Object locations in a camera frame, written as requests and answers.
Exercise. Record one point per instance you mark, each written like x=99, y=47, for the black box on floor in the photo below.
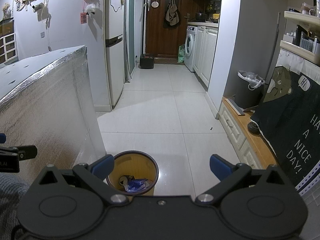
x=147, y=61

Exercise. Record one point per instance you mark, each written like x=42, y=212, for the blue plastic wrapper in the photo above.
x=137, y=184

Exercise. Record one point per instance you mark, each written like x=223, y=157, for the white kitchen cabinet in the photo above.
x=205, y=52

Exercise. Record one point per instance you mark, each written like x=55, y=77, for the green bag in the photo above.
x=181, y=53

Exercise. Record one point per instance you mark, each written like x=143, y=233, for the white fluffy wall toy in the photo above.
x=90, y=8

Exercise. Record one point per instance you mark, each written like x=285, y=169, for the dark box on drawers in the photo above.
x=7, y=27

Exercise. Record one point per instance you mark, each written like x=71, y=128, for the black cooking pot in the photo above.
x=200, y=16

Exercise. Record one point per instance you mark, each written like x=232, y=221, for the brown wooden door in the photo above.
x=162, y=37

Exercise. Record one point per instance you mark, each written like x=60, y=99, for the white round door hanger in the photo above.
x=155, y=4

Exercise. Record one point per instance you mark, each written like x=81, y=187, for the white washing machine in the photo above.
x=191, y=47

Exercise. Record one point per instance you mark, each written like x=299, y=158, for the grey bin with white liner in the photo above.
x=250, y=92

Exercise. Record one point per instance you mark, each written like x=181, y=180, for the white cabinet with wooden top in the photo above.
x=237, y=130

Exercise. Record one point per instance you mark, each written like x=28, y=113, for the dried flower bunch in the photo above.
x=6, y=8

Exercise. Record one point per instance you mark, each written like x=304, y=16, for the brown rim yellow trash bin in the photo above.
x=135, y=161

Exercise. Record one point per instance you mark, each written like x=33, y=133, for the white refrigerator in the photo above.
x=115, y=67

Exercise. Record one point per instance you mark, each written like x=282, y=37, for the black round object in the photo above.
x=253, y=127

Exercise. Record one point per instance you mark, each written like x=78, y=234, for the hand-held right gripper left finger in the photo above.
x=103, y=166

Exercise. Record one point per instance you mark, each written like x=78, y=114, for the red hanging tag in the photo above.
x=83, y=18

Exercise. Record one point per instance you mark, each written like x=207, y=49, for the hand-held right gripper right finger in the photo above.
x=220, y=167

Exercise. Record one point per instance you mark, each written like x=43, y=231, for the grey flat slab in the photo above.
x=235, y=106

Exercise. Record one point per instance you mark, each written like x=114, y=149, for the white drawer unit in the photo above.
x=8, y=50

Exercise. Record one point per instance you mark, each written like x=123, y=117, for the black printed cloth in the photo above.
x=292, y=120

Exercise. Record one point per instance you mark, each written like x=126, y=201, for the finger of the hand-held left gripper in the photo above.
x=26, y=152

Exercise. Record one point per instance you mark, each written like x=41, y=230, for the hanging cloth bag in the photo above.
x=172, y=12

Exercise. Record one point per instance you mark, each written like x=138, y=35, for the white wall shelf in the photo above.
x=302, y=45

